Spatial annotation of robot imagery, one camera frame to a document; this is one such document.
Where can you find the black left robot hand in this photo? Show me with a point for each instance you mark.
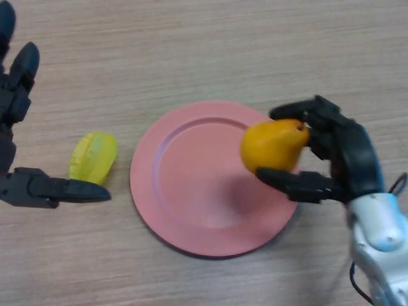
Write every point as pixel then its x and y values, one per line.
pixel 32 191

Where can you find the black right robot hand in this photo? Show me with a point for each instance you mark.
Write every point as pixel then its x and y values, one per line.
pixel 354 153

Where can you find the yellow pear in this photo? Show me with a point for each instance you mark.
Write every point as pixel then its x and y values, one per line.
pixel 271 146

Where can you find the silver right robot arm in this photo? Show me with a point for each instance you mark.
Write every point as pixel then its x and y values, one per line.
pixel 379 223

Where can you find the pink round plate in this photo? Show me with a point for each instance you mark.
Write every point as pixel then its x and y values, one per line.
pixel 197 185

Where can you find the yellow-green starfruit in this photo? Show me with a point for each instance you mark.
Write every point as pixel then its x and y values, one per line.
pixel 94 159

